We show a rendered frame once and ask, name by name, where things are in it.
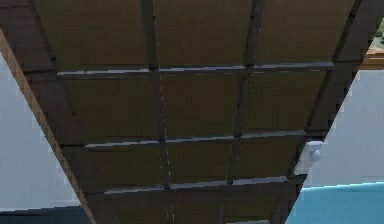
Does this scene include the dark brown panelled room door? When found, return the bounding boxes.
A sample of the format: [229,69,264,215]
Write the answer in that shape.
[0,0,384,224]

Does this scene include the white round door knob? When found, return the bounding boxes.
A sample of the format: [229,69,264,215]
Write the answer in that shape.
[293,140,325,176]

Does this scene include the wooden framed window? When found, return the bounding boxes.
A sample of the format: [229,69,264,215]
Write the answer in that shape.
[359,17,384,70]

